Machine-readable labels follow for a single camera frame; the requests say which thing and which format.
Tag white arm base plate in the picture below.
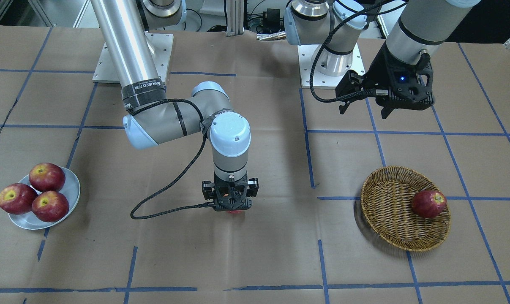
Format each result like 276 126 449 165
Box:
297 44 365 89

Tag woven wicker basket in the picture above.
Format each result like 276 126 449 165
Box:
360 166 451 252

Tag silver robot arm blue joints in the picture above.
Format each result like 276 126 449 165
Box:
284 0 478 85

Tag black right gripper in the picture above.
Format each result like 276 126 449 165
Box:
202 175 259 212

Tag grey metal plate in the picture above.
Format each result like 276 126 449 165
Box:
9 167 81 230

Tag dark red apple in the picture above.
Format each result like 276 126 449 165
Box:
411 190 447 219

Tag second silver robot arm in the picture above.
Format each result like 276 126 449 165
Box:
79 32 437 219

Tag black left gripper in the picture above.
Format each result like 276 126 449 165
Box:
363 43 436 119

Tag red apple on plate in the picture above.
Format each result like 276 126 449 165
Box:
0 183 37 215
29 163 66 192
31 191 70 223

